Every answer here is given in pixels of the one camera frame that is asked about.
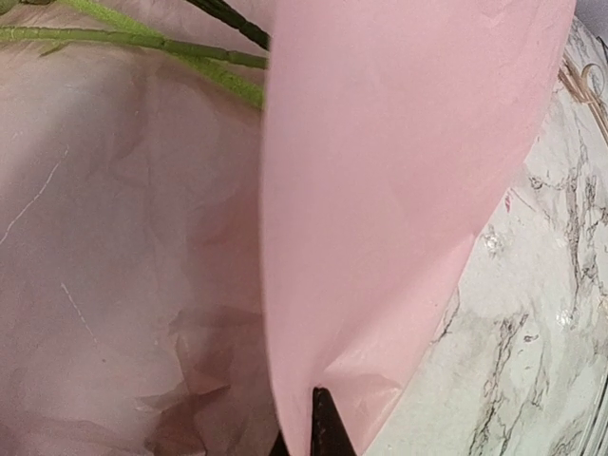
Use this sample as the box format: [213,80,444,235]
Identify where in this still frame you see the tan ribbon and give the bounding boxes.
[559,56,607,142]

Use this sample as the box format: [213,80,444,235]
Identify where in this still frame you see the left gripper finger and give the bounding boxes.
[275,386,357,456]

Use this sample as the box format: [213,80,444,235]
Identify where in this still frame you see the pink wrapping paper sheet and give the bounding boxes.
[1,1,575,455]

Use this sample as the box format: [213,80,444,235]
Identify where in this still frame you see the white rose fake flower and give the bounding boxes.
[1,26,268,69]

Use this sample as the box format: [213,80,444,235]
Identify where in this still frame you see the orange fake flower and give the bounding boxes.
[62,0,264,110]

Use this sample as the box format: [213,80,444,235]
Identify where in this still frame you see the lilac fake flower sprig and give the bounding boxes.
[187,0,270,50]

